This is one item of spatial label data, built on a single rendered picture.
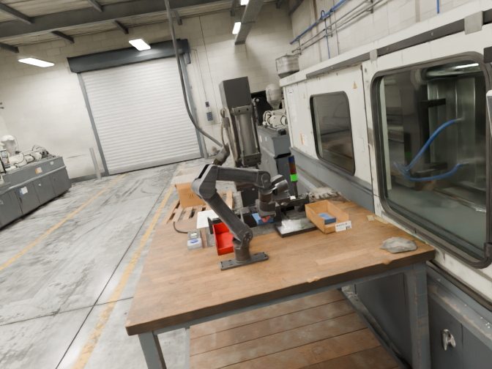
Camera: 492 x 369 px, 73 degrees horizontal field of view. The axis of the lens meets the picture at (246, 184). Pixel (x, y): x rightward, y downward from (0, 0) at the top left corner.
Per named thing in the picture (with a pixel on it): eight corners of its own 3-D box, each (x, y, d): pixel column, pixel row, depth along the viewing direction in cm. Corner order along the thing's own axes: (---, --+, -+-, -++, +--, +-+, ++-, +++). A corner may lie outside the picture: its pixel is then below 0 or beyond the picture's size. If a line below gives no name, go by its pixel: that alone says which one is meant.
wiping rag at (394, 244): (373, 246, 132) (391, 256, 120) (372, 239, 132) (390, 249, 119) (404, 238, 134) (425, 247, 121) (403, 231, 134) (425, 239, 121)
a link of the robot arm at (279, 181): (280, 187, 146) (272, 162, 142) (291, 190, 138) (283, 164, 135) (258, 199, 142) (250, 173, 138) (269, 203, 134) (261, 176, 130)
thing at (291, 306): (184, 522, 129) (123, 326, 108) (188, 348, 224) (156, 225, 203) (444, 439, 142) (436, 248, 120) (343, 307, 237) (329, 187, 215)
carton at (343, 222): (325, 236, 148) (323, 220, 146) (306, 218, 172) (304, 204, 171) (351, 230, 150) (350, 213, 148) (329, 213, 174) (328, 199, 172)
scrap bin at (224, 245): (217, 255, 146) (215, 243, 145) (214, 235, 170) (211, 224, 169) (244, 250, 148) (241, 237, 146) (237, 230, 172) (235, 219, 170)
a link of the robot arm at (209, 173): (262, 168, 140) (193, 162, 125) (273, 170, 132) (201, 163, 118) (258, 197, 141) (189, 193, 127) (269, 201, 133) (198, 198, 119)
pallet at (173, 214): (176, 208, 562) (173, 200, 559) (233, 198, 562) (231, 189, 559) (161, 235, 446) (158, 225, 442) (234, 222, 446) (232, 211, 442)
